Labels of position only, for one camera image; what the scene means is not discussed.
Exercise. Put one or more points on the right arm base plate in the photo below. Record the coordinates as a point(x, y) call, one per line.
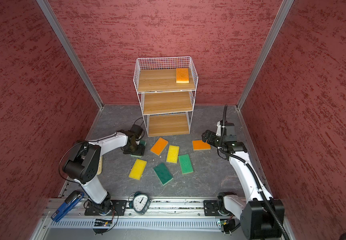
point(212, 207)

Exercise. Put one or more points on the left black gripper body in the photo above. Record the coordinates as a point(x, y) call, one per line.
point(131, 148)

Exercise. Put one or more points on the orange sponge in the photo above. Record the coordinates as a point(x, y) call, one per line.
point(159, 146)
point(182, 76)
point(199, 145)

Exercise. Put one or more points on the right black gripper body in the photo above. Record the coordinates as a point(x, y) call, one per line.
point(214, 139)

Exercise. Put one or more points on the dark green sponge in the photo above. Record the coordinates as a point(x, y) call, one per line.
point(163, 173)
point(140, 149)

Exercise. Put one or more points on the white wire wooden shelf rack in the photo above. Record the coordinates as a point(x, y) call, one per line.
point(167, 107)

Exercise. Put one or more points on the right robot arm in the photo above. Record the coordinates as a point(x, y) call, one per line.
point(260, 215)

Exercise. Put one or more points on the right circuit board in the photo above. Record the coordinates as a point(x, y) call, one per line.
point(227, 226)

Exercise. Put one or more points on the cream calculator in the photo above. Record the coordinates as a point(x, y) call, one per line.
point(100, 165)

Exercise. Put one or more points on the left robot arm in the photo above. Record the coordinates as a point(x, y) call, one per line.
point(83, 161)

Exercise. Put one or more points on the circuit board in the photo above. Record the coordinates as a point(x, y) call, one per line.
point(102, 223)
point(227, 226)

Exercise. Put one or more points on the yellow sponge centre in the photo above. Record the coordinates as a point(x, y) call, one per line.
point(173, 154)

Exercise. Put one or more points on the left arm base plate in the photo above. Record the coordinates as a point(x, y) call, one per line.
point(117, 206)

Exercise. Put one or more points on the blue stapler tool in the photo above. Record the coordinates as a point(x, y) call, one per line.
point(69, 203)

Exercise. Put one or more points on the green analog clock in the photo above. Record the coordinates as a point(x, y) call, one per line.
point(140, 203)

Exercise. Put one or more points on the yellow sponge lower left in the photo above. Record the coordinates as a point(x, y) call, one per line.
point(137, 169)

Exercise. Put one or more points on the yellow sponge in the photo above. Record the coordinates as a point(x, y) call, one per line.
point(137, 169)
point(173, 154)

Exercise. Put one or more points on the light green sponge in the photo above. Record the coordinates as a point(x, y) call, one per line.
point(186, 164)

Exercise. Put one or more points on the left circuit board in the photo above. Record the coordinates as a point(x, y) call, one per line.
point(102, 223)

